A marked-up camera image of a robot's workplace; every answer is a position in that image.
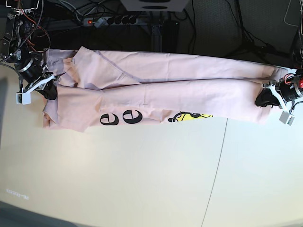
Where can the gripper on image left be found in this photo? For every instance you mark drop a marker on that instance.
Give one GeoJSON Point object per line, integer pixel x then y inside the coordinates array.
{"type": "Point", "coordinates": [32, 72]}

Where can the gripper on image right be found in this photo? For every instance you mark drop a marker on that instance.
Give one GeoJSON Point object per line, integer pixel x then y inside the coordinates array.
{"type": "Point", "coordinates": [282, 93]}

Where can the pink T-shirt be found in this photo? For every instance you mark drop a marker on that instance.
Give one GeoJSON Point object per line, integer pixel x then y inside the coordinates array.
{"type": "Point", "coordinates": [109, 88]}

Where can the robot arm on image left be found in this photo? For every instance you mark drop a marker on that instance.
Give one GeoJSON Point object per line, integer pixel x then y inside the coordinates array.
{"type": "Point", "coordinates": [23, 20]}

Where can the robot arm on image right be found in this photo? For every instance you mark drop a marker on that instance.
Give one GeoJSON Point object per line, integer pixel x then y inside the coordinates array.
{"type": "Point", "coordinates": [296, 53]}

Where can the black power strip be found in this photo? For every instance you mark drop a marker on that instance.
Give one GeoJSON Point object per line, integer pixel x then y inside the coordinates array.
{"type": "Point", "coordinates": [108, 21]}

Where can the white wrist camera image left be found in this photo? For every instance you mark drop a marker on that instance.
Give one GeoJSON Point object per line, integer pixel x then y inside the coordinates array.
{"type": "Point", "coordinates": [23, 98]}

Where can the aluminium table leg post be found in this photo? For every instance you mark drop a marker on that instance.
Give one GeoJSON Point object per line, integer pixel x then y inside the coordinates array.
{"type": "Point", "coordinates": [156, 38]}

